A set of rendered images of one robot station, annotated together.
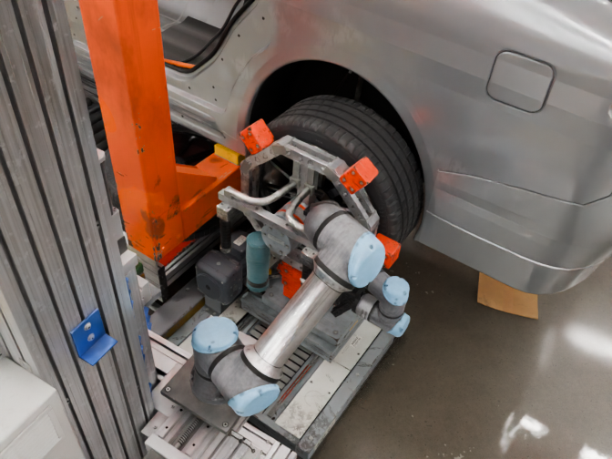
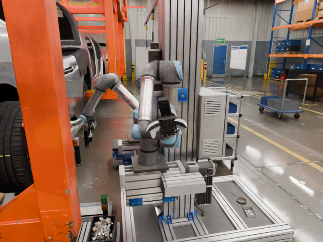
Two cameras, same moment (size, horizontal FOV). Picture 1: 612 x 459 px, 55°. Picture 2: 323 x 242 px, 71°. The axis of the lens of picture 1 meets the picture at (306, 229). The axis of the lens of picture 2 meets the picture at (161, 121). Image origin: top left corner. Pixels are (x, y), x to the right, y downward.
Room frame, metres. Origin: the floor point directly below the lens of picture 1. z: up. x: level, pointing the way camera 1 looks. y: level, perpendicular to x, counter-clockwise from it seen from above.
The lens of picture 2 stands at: (1.89, 1.77, 1.50)
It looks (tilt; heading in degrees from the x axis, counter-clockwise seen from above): 16 degrees down; 232
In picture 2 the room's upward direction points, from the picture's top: straight up
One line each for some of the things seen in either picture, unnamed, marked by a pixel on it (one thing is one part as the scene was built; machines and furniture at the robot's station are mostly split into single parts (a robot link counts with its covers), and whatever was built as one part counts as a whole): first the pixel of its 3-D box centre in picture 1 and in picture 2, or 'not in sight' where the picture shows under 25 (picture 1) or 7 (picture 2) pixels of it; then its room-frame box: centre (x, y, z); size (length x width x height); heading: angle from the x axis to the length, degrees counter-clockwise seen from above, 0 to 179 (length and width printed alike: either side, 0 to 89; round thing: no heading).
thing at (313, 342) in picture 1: (307, 303); not in sight; (1.73, -0.03, 0.13); 0.50 x 0.36 x 0.10; 59
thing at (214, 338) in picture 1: (217, 346); (140, 117); (0.87, 0.20, 0.98); 0.13 x 0.12 x 0.14; 41
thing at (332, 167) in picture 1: (305, 212); not in sight; (1.56, 0.01, 0.85); 0.54 x 0.07 x 0.54; 59
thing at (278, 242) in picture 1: (293, 223); not in sight; (1.50, 0.04, 0.85); 0.21 x 0.14 x 0.14; 149
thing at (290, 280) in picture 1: (304, 275); not in sight; (1.59, -0.01, 0.48); 0.16 x 0.12 x 0.17; 149
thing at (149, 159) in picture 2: not in sight; (148, 154); (1.10, 0.65, 0.87); 0.15 x 0.15 x 0.10
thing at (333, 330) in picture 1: (319, 281); not in sight; (1.70, -0.08, 0.32); 0.40 x 0.30 x 0.28; 59
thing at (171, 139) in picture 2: not in sight; (165, 132); (1.19, 0.92, 1.11); 0.11 x 0.08 x 0.11; 139
